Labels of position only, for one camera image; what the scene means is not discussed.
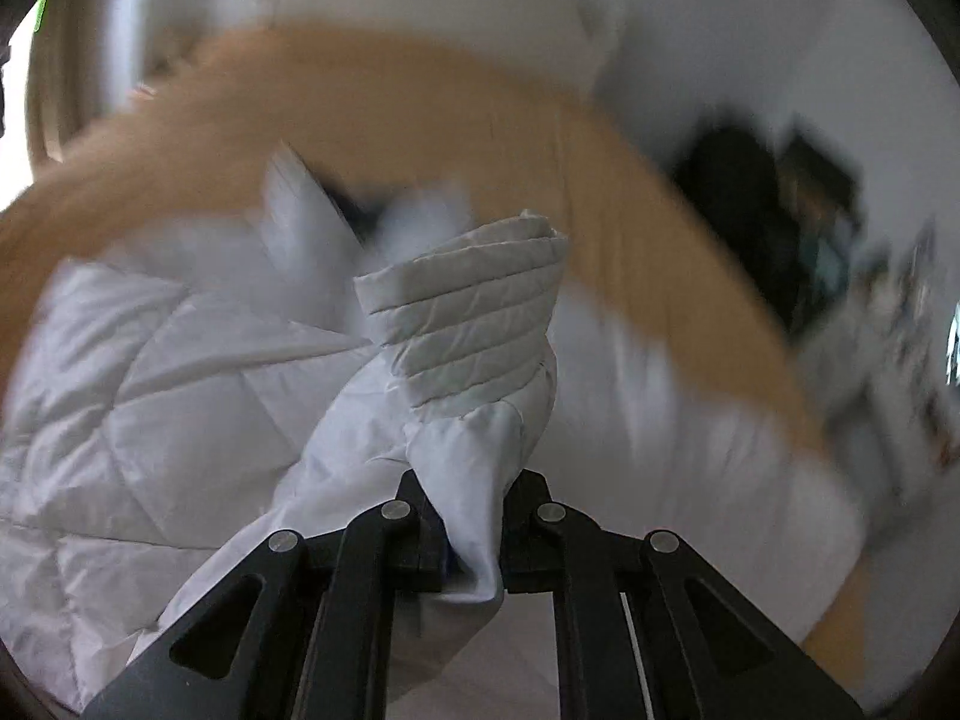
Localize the mustard corduroy bed cover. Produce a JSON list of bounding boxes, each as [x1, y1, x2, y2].
[[0, 23, 875, 685]]

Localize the white puffer down jacket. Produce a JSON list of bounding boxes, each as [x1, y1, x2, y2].
[[2, 149, 864, 718]]

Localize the black jacket on chair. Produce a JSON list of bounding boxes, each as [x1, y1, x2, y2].
[[670, 114, 866, 340]]

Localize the beige curtain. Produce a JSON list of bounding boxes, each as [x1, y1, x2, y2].
[[26, 0, 93, 174]]

